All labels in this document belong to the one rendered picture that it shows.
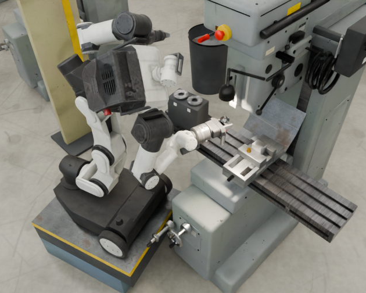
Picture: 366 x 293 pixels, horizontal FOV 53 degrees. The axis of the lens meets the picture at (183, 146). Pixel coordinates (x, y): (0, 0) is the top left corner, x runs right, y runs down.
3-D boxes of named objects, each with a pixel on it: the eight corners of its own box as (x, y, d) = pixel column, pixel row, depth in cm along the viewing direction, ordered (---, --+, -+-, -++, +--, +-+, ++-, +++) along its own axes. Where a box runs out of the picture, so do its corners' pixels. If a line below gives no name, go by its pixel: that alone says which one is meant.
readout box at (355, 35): (351, 79, 159) (368, 35, 145) (332, 71, 164) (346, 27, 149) (372, 61, 169) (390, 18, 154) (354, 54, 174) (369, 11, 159)
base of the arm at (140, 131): (136, 150, 152) (150, 138, 144) (124, 123, 154) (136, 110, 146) (163, 143, 162) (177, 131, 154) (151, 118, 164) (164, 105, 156)
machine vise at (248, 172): (243, 189, 191) (246, 175, 183) (221, 174, 198) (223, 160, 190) (282, 154, 208) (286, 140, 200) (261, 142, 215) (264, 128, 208)
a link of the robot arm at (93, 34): (72, 54, 162) (114, 45, 153) (66, 24, 160) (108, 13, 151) (89, 54, 172) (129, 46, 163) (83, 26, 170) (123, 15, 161)
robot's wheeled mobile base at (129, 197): (46, 214, 243) (30, 182, 219) (94, 163, 275) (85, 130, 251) (126, 254, 221) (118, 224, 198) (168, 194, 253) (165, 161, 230)
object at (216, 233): (206, 283, 237) (210, 233, 195) (172, 252, 254) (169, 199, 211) (279, 210, 277) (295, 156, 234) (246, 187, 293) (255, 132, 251)
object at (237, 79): (235, 108, 174) (239, 71, 159) (229, 104, 176) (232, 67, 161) (240, 104, 176) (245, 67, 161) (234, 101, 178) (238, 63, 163)
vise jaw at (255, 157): (259, 168, 191) (260, 163, 189) (237, 153, 199) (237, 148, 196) (266, 162, 194) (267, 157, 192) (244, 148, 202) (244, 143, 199)
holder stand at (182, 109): (197, 135, 220) (197, 109, 206) (168, 121, 230) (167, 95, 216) (208, 124, 227) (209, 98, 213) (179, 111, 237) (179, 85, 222)
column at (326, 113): (283, 228, 282) (343, 45, 172) (236, 193, 306) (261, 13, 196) (318, 191, 306) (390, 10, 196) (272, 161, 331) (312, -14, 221)
